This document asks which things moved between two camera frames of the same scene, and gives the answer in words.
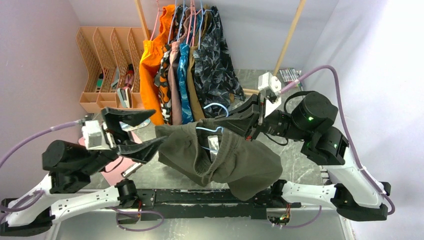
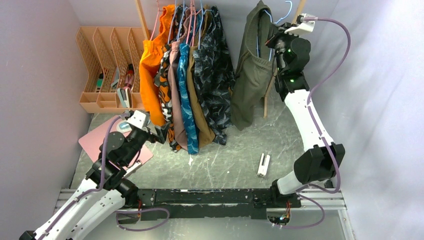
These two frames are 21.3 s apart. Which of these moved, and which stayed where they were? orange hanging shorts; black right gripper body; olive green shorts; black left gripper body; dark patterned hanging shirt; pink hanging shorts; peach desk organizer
Moved: black left gripper body; black right gripper body; olive green shorts
Stayed: orange hanging shorts; dark patterned hanging shirt; pink hanging shorts; peach desk organizer
